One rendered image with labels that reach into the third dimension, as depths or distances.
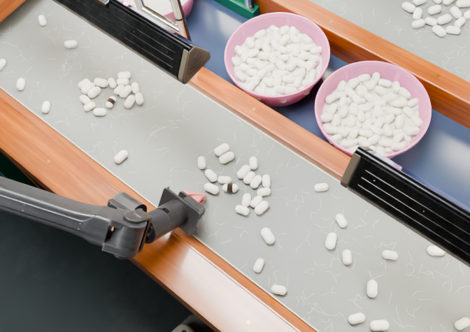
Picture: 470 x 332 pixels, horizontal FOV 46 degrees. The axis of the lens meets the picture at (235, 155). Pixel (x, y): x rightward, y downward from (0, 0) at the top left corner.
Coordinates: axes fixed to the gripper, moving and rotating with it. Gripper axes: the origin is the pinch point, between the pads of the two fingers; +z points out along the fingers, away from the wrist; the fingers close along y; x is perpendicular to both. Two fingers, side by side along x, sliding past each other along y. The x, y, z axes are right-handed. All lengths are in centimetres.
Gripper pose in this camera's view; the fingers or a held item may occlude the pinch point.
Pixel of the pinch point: (203, 198)
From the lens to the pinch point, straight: 127.0
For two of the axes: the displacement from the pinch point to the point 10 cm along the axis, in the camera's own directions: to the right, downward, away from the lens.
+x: -3.1, 8.1, 5.0
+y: -7.7, -5.2, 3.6
